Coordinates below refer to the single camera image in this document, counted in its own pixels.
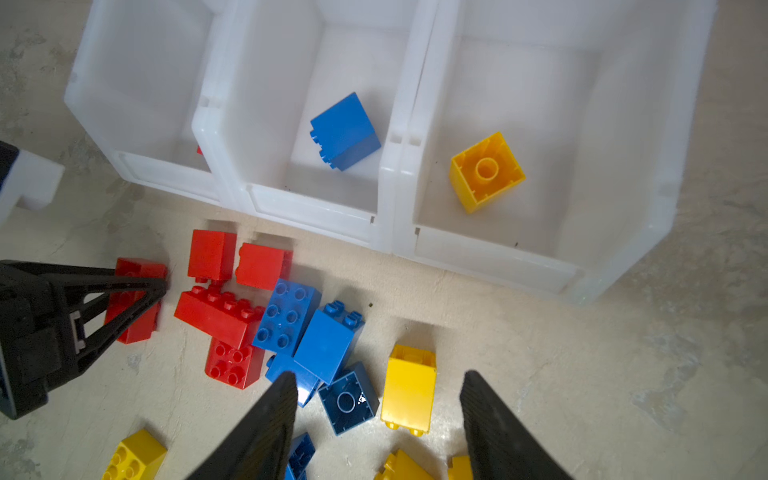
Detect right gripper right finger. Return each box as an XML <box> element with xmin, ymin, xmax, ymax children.
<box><xmin>460</xmin><ymin>370</ymin><xmax>571</xmax><ymax>480</ymax></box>

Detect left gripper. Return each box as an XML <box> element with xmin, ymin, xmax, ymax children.
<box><xmin>0</xmin><ymin>259</ymin><xmax>169</xmax><ymax>420</ymax></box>

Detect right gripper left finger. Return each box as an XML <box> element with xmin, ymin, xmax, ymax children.
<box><xmin>189</xmin><ymin>372</ymin><xmax>298</xmax><ymax>479</ymax></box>

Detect blue tall brick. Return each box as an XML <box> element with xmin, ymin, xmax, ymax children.
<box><xmin>294</xmin><ymin>300</ymin><xmax>364</xmax><ymax>384</ymax></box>

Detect blue long studded brick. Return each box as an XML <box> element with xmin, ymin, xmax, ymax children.
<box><xmin>252</xmin><ymin>279</ymin><xmax>322</xmax><ymax>356</ymax></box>

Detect yellow hollow brick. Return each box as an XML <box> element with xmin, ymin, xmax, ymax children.
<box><xmin>449</xmin><ymin>132</ymin><xmax>526</xmax><ymax>214</ymax></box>

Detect blue large square brick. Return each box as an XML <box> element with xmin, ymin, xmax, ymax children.
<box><xmin>310</xmin><ymin>92</ymin><xmax>381</xmax><ymax>171</ymax></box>

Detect red square brick studs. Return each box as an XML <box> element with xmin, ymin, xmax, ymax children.
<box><xmin>205</xmin><ymin>338</ymin><xmax>265</xmax><ymax>390</ymax></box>

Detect yellow brick right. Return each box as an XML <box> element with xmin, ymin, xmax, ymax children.
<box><xmin>447</xmin><ymin>455</ymin><xmax>473</xmax><ymax>480</ymax></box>

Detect blue brick lower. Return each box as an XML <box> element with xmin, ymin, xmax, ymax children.
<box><xmin>284</xmin><ymin>432</ymin><xmax>316</xmax><ymax>480</ymax></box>

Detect blue brick centre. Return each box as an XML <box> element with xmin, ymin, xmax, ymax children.
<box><xmin>266</xmin><ymin>354</ymin><xmax>321</xmax><ymax>408</ymax></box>

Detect yellow tall brick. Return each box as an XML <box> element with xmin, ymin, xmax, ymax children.
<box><xmin>380</xmin><ymin>344</ymin><xmax>437</xmax><ymax>437</ymax></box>

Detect yellow studded brick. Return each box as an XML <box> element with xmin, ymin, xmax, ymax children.
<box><xmin>374</xmin><ymin>450</ymin><xmax>434</xmax><ymax>480</ymax></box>

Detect dark blue hollow brick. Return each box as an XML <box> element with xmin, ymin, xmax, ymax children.
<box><xmin>318</xmin><ymin>361</ymin><xmax>379</xmax><ymax>436</ymax></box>

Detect yellow long brick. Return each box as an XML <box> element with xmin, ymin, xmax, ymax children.
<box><xmin>102</xmin><ymin>429</ymin><xmax>168</xmax><ymax>480</ymax></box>

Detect red brick top left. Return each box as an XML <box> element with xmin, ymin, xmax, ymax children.
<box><xmin>187</xmin><ymin>229</ymin><xmax>237</xmax><ymax>285</ymax></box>

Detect red brick top right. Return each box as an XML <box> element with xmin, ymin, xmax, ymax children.
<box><xmin>235</xmin><ymin>243</ymin><xmax>293</xmax><ymax>291</ymax></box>

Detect left white bin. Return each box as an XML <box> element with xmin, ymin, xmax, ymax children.
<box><xmin>64</xmin><ymin>1</ymin><xmax>227</xmax><ymax>205</ymax></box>

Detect white bin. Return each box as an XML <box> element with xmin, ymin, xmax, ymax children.
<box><xmin>192</xmin><ymin>1</ymin><xmax>437</xmax><ymax>252</ymax></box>
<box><xmin>64</xmin><ymin>1</ymin><xmax>227</xmax><ymax>205</ymax></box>
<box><xmin>392</xmin><ymin>1</ymin><xmax>717</xmax><ymax>304</ymax></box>

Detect right white bin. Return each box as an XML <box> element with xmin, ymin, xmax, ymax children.
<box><xmin>392</xmin><ymin>1</ymin><xmax>717</xmax><ymax>304</ymax></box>

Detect middle white bin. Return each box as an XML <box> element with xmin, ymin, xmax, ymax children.
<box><xmin>192</xmin><ymin>1</ymin><xmax>437</xmax><ymax>252</ymax></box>

